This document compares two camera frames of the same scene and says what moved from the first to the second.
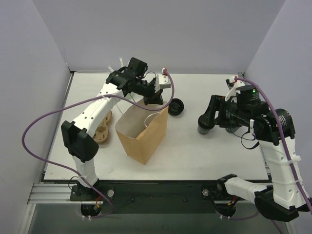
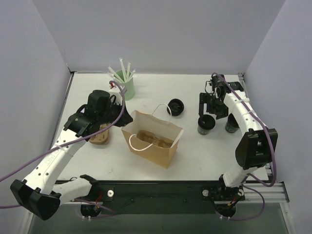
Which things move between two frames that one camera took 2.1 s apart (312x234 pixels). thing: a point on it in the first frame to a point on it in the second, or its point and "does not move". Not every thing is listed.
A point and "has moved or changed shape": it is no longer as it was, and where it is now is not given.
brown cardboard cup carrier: [102, 131] does not move
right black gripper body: [218, 112] to [210, 105]
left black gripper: [151, 92] to [119, 113]
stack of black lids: [176, 107] does not move
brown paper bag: [142, 132] has moved or changed shape
